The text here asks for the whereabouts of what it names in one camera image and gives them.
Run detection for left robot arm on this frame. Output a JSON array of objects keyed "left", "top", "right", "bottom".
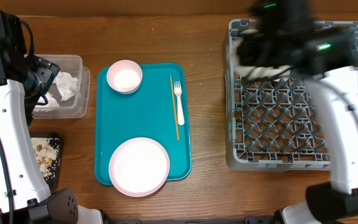
[{"left": 0, "top": 11, "right": 110, "bottom": 224}]

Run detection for clear plastic bin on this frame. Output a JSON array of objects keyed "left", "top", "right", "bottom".
[{"left": 33, "top": 54, "right": 90, "bottom": 119}]

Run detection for white bowl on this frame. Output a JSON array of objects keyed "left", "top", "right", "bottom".
[{"left": 231, "top": 38, "right": 291, "bottom": 82}]

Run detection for pink bowl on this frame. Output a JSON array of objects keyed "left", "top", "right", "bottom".
[{"left": 106, "top": 60, "right": 143, "bottom": 95}]

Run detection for pink plate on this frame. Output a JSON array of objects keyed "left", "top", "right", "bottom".
[{"left": 108, "top": 138, "right": 170, "bottom": 197}]

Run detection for wooden chopstick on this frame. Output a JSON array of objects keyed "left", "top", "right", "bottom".
[{"left": 170, "top": 75, "right": 180, "bottom": 141}]

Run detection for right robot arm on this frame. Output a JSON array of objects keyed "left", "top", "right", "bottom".
[{"left": 234, "top": 0, "right": 358, "bottom": 223}]

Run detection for black waste tray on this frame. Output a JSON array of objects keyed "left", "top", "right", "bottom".
[{"left": 30, "top": 132, "right": 63, "bottom": 191}]

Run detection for teal plastic tray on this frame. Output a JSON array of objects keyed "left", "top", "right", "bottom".
[{"left": 94, "top": 63, "right": 192, "bottom": 185}]

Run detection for white plastic fork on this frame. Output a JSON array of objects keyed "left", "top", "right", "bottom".
[{"left": 174, "top": 81, "right": 185, "bottom": 126}]

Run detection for white napkin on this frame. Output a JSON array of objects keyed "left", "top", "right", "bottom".
[{"left": 34, "top": 72, "right": 78, "bottom": 111}]

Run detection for grey dishwasher rack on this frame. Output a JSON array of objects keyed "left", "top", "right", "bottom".
[{"left": 222, "top": 18, "right": 358, "bottom": 172}]

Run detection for rice and peanut scraps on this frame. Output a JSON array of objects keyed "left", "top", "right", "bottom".
[{"left": 31, "top": 138, "right": 60, "bottom": 180}]

